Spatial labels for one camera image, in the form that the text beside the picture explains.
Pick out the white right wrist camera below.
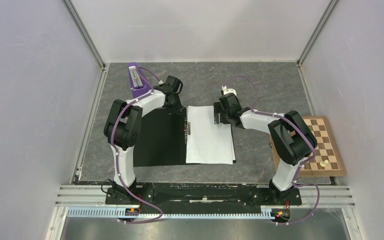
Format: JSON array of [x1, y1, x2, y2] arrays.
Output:
[[220, 85, 237, 96]]

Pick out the aluminium frame rail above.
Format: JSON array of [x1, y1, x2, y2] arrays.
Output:
[[55, 182, 355, 221]]

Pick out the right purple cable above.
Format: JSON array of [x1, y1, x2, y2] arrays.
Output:
[[225, 75, 321, 226]]

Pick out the wooden chessboard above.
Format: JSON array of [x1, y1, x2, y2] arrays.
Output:
[[269, 115, 347, 178]]

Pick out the black folder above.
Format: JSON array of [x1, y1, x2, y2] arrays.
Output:
[[132, 106, 237, 168]]

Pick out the white paper sheets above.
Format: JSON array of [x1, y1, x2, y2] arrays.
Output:
[[185, 106, 236, 165]]

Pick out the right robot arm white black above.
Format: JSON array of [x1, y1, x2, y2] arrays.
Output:
[[213, 90, 318, 204]]

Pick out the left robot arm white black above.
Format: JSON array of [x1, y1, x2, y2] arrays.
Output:
[[103, 75, 187, 204]]

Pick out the purple metronome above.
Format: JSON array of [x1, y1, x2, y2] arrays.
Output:
[[128, 62, 150, 98]]

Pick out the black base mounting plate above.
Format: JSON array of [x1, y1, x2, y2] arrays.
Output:
[[105, 182, 302, 215]]

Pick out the white chess piece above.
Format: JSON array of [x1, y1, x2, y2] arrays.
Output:
[[319, 160, 330, 167]]

